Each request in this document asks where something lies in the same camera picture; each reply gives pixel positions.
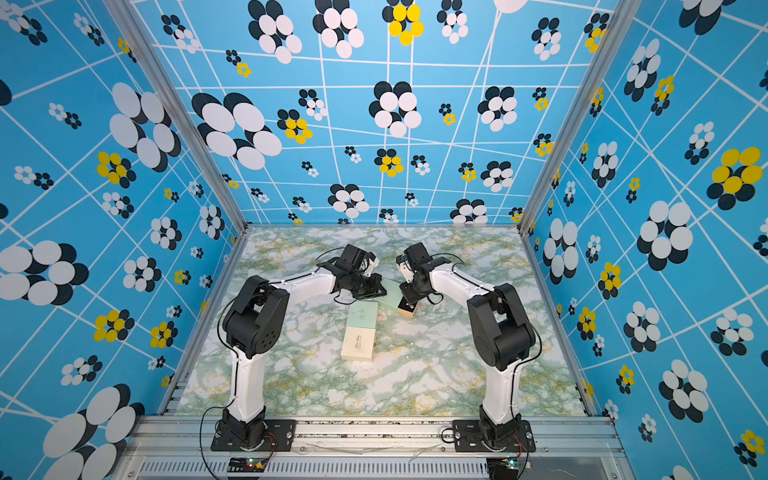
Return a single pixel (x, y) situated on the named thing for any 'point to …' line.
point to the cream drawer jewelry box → (358, 344)
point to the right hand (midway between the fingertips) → (415, 291)
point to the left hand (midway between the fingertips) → (391, 290)
